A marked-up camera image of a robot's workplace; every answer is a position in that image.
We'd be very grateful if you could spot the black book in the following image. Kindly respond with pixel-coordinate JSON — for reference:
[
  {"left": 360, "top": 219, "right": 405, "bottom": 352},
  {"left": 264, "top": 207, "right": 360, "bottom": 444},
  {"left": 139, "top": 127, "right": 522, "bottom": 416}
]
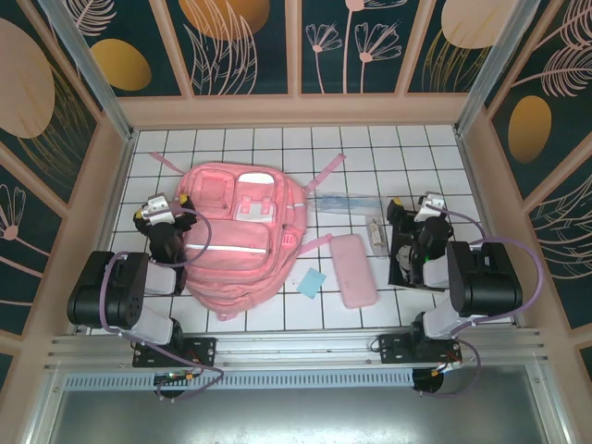
[{"left": 387, "top": 210, "right": 448, "bottom": 296}]

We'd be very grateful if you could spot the clear plastic ruler sleeve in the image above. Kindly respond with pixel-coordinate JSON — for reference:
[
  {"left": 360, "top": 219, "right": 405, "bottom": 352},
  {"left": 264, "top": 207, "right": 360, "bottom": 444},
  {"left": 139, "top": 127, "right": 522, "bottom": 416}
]
[{"left": 307, "top": 187, "right": 389, "bottom": 217}]

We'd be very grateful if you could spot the pink backpack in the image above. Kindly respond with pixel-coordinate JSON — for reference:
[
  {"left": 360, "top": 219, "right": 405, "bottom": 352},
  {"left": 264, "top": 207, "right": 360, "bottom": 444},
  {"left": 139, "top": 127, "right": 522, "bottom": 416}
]
[{"left": 150, "top": 151, "right": 347, "bottom": 324}]

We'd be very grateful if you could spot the pink pencil case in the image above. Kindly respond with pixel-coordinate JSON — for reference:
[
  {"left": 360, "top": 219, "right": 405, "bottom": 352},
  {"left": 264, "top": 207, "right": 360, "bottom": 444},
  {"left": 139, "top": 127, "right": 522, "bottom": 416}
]
[{"left": 328, "top": 233, "right": 378, "bottom": 310}]

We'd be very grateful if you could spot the blue sticky note pad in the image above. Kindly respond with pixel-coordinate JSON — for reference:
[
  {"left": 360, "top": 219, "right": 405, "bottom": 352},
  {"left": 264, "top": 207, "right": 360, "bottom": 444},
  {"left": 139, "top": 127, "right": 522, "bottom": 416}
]
[{"left": 295, "top": 266, "right": 327, "bottom": 300}]

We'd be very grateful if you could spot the grey metal panel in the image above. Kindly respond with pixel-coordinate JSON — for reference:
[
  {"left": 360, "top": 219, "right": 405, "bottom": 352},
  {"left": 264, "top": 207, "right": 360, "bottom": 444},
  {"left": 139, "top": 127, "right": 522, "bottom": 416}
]
[{"left": 43, "top": 388, "right": 559, "bottom": 444}]

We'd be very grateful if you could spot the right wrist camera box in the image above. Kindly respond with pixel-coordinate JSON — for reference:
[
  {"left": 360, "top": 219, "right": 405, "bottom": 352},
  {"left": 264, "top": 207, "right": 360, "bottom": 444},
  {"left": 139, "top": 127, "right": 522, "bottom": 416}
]
[{"left": 417, "top": 191, "right": 449, "bottom": 222}]

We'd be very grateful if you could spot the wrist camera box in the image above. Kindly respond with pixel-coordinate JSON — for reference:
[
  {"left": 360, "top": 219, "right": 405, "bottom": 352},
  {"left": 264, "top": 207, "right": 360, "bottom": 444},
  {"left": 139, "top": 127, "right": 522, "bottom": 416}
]
[
  {"left": 141, "top": 193, "right": 180, "bottom": 222},
  {"left": 417, "top": 191, "right": 449, "bottom": 222}
]

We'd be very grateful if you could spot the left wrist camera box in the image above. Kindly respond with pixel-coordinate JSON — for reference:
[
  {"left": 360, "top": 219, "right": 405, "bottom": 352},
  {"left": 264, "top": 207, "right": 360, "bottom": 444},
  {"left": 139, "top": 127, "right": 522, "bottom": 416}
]
[{"left": 141, "top": 193, "right": 180, "bottom": 222}]

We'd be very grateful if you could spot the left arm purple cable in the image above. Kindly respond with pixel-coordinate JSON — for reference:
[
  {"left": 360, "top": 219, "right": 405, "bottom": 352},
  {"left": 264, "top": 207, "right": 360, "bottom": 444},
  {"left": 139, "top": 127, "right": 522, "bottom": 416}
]
[{"left": 99, "top": 205, "right": 226, "bottom": 403}]

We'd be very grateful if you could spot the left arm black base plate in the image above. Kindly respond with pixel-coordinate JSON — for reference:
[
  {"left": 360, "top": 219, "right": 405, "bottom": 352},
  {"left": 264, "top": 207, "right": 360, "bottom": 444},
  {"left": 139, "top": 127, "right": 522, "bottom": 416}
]
[{"left": 132, "top": 336, "right": 217, "bottom": 369}]

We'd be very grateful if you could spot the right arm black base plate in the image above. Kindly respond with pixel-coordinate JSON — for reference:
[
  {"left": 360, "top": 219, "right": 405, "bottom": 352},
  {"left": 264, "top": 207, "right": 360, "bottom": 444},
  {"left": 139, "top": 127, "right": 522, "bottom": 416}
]
[{"left": 377, "top": 333, "right": 463, "bottom": 366}]

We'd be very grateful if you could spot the black round cable port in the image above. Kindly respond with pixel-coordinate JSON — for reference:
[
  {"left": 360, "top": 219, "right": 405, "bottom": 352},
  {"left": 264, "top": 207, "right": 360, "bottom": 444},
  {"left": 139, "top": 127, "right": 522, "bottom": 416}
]
[
  {"left": 154, "top": 373, "right": 187, "bottom": 401},
  {"left": 413, "top": 368, "right": 446, "bottom": 398}
]

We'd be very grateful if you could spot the aluminium frame post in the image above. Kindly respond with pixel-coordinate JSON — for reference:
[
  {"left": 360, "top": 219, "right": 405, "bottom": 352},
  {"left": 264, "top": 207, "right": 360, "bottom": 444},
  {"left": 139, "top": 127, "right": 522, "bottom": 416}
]
[
  {"left": 455, "top": 0, "right": 542, "bottom": 135},
  {"left": 39, "top": 0, "right": 135, "bottom": 140}
]

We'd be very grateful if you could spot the aluminium mounting rail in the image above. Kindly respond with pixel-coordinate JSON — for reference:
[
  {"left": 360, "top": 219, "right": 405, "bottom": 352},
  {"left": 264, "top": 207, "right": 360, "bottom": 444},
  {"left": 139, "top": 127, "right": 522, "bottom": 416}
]
[{"left": 45, "top": 327, "right": 547, "bottom": 371}]

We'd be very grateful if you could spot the grey slotted cable duct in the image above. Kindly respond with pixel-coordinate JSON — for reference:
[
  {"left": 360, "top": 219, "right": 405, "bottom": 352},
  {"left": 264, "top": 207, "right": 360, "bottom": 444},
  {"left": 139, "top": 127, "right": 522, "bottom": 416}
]
[{"left": 62, "top": 369, "right": 415, "bottom": 390}]

